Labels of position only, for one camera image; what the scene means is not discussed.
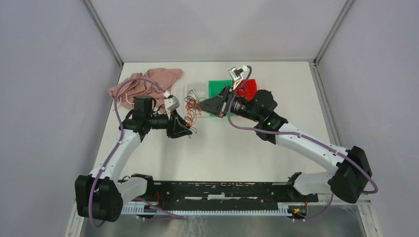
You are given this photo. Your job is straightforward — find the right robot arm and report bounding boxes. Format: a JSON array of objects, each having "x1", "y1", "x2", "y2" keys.
[{"x1": 198, "y1": 86, "x2": 377, "y2": 204}]

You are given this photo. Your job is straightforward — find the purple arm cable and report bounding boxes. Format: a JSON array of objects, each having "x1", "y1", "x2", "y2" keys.
[
  {"x1": 88, "y1": 77, "x2": 184, "y2": 229},
  {"x1": 227, "y1": 65, "x2": 378, "y2": 222}
]

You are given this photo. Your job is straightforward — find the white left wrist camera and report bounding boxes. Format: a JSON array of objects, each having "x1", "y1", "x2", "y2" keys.
[{"x1": 164, "y1": 95, "x2": 180, "y2": 115}]

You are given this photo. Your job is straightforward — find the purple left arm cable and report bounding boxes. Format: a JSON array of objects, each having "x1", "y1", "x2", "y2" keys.
[{"x1": 88, "y1": 77, "x2": 184, "y2": 229}]

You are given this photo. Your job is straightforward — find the orange blue brown cables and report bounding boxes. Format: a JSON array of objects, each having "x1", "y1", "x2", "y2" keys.
[{"x1": 184, "y1": 89, "x2": 205, "y2": 135}]

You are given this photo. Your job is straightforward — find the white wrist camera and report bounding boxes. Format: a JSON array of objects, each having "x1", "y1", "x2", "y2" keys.
[
  {"x1": 164, "y1": 95, "x2": 180, "y2": 115},
  {"x1": 228, "y1": 65, "x2": 251, "y2": 89}
]

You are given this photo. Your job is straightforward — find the slotted cable duct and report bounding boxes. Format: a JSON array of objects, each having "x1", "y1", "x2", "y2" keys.
[{"x1": 85, "y1": 204, "x2": 292, "y2": 217}]

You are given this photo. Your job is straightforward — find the pink cloth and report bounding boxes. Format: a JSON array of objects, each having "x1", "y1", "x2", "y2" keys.
[{"x1": 108, "y1": 68, "x2": 183, "y2": 113}]

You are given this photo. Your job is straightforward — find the red plastic bin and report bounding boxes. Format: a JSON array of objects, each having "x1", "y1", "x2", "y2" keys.
[{"x1": 234, "y1": 79, "x2": 258, "y2": 101}]

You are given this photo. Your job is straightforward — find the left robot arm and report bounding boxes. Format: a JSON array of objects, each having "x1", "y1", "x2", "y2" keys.
[{"x1": 75, "y1": 95, "x2": 193, "y2": 222}]

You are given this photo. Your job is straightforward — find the green plastic bin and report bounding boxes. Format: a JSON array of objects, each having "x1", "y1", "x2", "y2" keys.
[{"x1": 209, "y1": 80, "x2": 233, "y2": 98}]

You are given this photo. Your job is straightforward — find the aluminium frame rail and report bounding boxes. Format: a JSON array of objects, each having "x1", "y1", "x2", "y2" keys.
[{"x1": 308, "y1": 60, "x2": 381, "y2": 237}]

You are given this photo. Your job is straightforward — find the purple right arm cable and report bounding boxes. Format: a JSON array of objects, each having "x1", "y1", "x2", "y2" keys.
[{"x1": 227, "y1": 65, "x2": 378, "y2": 222}]

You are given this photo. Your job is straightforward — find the clear plastic bin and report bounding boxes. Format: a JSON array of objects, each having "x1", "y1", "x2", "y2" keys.
[{"x1": 183, "y1": 82, "x2": 209, "y2": 118}]

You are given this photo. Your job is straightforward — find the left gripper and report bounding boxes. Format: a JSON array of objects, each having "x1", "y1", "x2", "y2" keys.
[{"x1": 147, "y1": 109, "x2": 192, "y2": 139}]

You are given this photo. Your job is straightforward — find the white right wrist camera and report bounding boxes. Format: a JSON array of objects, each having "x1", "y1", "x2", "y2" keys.
[{"x1": 228, "y1": 65, "x2": 251, "y2": 89}]

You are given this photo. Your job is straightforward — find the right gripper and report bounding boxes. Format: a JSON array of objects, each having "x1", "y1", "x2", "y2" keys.
[{"x1": 195, "y1": 84, "x2": 262, "y2": 122}]

